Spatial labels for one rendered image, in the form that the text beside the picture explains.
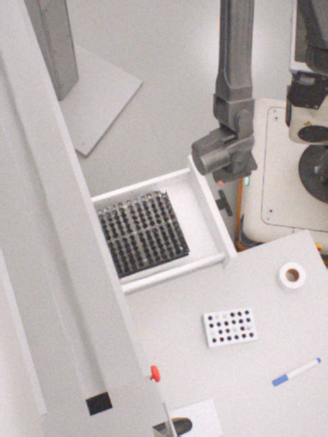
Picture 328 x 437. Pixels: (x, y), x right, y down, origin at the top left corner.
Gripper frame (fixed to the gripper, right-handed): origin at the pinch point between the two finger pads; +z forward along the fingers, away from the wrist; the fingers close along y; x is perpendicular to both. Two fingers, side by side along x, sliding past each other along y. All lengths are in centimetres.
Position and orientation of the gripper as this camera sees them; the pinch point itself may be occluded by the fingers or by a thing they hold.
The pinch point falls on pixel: (225, 179)
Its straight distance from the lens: 131.6
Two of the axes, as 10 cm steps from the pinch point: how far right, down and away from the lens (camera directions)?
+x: 3.5, 8.9, -3.1
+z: -0.6, 3.5, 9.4
